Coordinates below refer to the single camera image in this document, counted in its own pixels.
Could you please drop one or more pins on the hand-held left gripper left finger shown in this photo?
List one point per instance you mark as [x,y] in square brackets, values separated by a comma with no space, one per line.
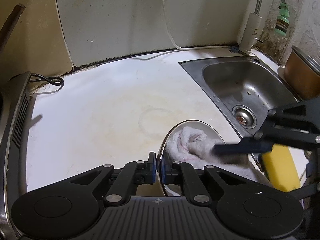
[151,171]

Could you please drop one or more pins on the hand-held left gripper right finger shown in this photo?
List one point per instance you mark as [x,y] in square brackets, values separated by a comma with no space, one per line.
[163,172]

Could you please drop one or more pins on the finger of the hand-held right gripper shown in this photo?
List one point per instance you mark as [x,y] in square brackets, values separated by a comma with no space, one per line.
[295,112]
[240,148]

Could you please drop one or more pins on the stainless steel bowl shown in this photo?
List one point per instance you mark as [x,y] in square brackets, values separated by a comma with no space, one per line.
[215,136]

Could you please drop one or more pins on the white towel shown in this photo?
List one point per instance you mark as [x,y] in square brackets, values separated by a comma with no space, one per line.
[190,145]

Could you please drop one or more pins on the sink drain strainer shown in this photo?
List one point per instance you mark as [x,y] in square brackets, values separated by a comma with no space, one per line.
[243,116]

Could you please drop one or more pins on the brown pot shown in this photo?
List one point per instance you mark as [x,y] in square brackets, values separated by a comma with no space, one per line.
[297,75]

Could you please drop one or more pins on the yellow rounded object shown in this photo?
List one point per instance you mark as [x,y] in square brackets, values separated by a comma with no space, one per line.
[280,170]

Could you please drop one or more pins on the stainless steel sink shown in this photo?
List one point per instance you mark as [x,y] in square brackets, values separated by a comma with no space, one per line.
[237,85]

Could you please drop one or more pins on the metal faucet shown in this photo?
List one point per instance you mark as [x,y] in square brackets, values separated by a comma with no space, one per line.
[251,30]

